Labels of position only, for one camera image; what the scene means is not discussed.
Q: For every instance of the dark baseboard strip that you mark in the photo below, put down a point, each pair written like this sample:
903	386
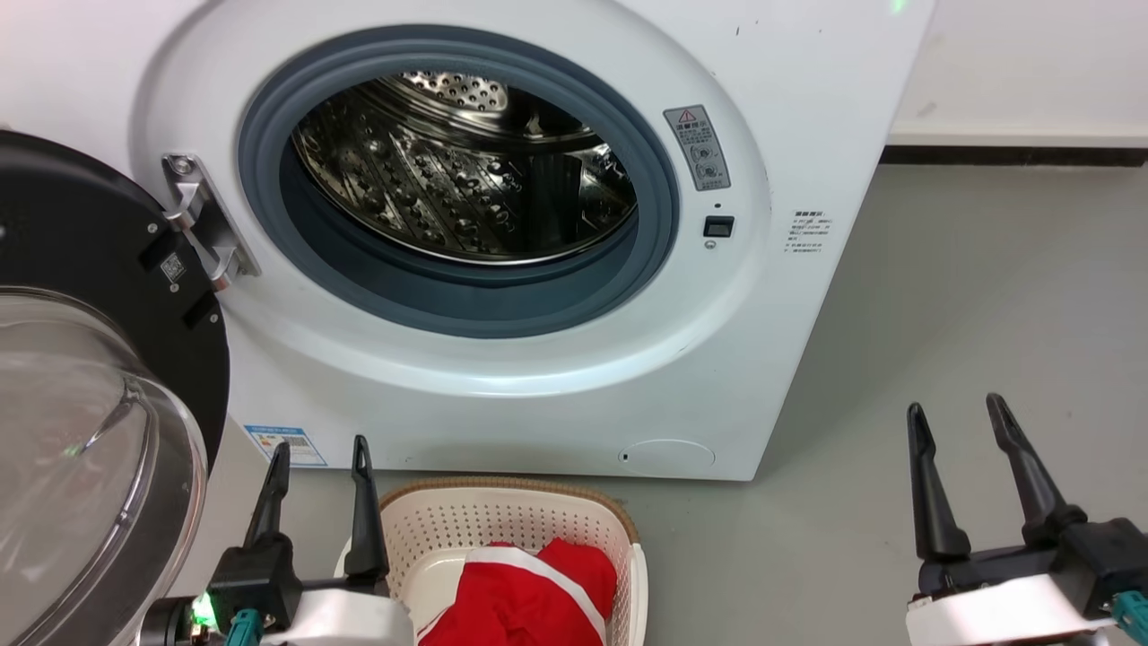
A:
1013	155

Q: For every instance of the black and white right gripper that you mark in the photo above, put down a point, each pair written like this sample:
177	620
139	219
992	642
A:
1004	615

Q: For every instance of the small white QR label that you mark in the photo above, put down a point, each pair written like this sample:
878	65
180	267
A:
172	267

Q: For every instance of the grey warning sticker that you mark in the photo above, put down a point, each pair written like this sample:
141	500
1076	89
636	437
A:
697	148

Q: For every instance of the silver door hinge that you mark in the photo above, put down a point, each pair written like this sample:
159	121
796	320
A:
206	224

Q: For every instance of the cream perforated laundry basket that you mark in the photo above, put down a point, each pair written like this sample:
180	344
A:
502	529

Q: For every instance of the blue and white energy label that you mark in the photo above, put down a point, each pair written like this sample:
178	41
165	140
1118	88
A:
287	446

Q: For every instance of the black washer door with glass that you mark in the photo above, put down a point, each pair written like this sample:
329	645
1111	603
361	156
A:
72	224

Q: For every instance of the red and white garment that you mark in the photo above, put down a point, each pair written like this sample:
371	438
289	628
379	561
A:
520	601

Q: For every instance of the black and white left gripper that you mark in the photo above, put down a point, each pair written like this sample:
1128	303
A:
350	619

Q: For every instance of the stainless steel washing machine drum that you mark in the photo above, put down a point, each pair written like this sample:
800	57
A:
448	179

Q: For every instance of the round white filter cover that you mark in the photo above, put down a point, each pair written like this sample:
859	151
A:
668	456

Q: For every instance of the white front-load washing machine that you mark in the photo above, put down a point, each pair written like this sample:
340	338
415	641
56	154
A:
807	341

